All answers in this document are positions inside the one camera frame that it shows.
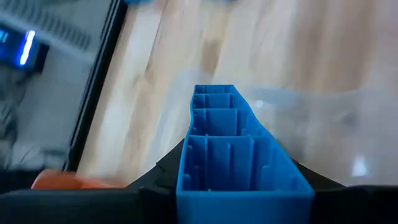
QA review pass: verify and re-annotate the long light blue block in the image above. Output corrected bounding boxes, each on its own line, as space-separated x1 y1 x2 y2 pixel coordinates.
176 84 315 224

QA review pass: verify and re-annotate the orange plastic bin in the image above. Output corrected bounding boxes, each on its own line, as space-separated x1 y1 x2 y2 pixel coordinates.
30 169 125 190

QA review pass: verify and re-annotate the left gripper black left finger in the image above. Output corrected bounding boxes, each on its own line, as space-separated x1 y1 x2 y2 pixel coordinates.
0 139 187 224

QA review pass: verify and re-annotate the clear plastic bin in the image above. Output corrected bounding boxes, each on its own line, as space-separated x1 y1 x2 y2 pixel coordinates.
155 67 398 187

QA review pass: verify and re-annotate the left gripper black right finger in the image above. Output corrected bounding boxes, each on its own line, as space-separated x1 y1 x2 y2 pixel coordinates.
292 158 398 224

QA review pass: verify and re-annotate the blue-lit computer case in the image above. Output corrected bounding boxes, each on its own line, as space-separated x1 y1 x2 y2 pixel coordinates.
0 28 43 68

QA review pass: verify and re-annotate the black aluminium table frame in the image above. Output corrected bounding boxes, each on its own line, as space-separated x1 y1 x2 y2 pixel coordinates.
63 0 129 172

